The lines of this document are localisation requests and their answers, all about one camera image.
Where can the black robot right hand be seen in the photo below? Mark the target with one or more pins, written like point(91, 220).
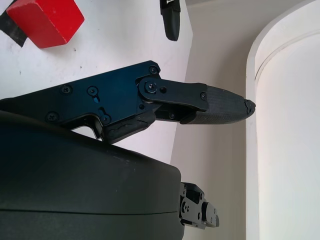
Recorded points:
point(87, 180)

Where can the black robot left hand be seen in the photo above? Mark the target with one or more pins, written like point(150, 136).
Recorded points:
point(172, 25)

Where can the red cube block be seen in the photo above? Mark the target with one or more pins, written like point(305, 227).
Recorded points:
point(47, 22)

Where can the white round container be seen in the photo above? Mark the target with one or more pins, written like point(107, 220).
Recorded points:
point(287, 125)

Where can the black tape strip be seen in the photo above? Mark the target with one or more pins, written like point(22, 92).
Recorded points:
point(13, 30)

